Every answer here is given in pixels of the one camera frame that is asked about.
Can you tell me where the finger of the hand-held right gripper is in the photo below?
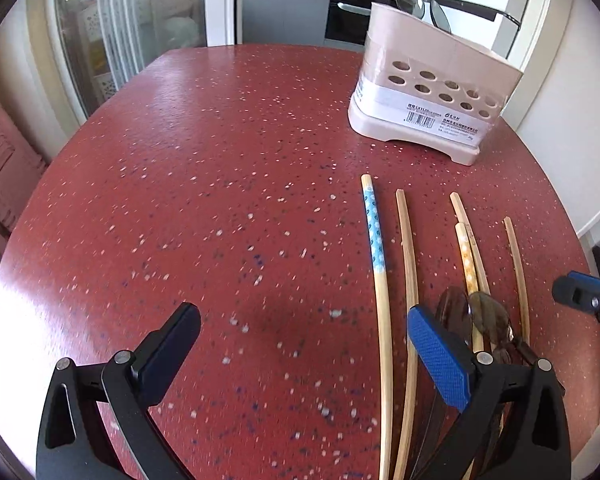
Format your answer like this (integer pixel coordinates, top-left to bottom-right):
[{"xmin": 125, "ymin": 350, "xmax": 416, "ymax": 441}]
[{"xmin": 552, "ymin": 271, "xmax": 600, "ymax": 326}]

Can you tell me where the dark brown translucent spoon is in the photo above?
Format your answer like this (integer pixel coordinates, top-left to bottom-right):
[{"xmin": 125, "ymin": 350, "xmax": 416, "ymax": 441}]
[{"xmin": 415, "ymin": 286, "xmax": 476, "ymax": 480}]

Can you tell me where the pink perforated utensil holder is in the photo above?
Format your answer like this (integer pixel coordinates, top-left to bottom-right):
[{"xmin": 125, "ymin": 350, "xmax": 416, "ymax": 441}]
[{"xmin": 348, "ymin": 2, "xmax": 524, "ymax": 165}]

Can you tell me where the orange patterned bamboo chopstick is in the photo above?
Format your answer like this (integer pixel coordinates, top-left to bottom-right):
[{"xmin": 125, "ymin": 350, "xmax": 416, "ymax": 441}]
[{"xmin": 454, "ymin": 223, "xmax": 485, "ymax": 353}]

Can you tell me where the grey kitchen counter cabinet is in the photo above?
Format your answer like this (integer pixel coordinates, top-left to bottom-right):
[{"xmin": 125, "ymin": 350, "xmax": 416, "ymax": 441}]
[{"xmin": 241, "ymin": 0, "xmax": 333, "ymax": 47}]

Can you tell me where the blue patterned bamboo chopstick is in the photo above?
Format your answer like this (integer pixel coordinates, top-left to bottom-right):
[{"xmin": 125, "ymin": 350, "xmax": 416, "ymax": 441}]
[{"xmin": 361, "ymin": 174, "xmax": 393, "ymax": 480}]

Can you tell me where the black built-in oven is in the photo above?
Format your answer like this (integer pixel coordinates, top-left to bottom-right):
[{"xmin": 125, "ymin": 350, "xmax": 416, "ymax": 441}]
[{"xmin": 324, "ymin": 0, "xmax": 398, "ymax": 51}]

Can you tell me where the plain bamboo chopstick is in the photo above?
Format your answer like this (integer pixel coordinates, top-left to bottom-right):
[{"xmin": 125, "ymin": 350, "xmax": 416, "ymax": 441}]
[
  {"xmin": 450, "ymin": 192, "xmax": 492, "ymax": 296},
  {"xmin": 391, "ymin": 189, "xmax": 420, "ymax": 480},
  {"xmin": 503, "ymin": 216, "xmax": 531, "ymax": 346}
]

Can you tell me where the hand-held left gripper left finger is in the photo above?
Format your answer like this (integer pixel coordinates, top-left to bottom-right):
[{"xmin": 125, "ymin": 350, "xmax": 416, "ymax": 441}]
[{"xmin": 35, "ymin": 301, "xmax": 202, "ymax": 480}]

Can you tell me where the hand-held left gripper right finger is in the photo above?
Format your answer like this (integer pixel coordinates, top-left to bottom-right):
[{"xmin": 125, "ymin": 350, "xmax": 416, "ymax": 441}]
[{"xmin": 406, "ymin": 304, "xmax": 573, "ymax": 480}]

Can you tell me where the glass sliding door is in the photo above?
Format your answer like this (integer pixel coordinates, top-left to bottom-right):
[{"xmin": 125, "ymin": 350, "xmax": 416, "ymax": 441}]
[{"xmin": 55, "ymin": 0, "xmax": 208, "ymax": 111}]

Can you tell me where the olive brown translucent spoon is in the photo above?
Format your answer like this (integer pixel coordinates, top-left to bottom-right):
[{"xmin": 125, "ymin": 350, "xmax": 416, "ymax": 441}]
[{"xmin": 468, "ymin": 290, "xmax": 538, "ymax": 366}]

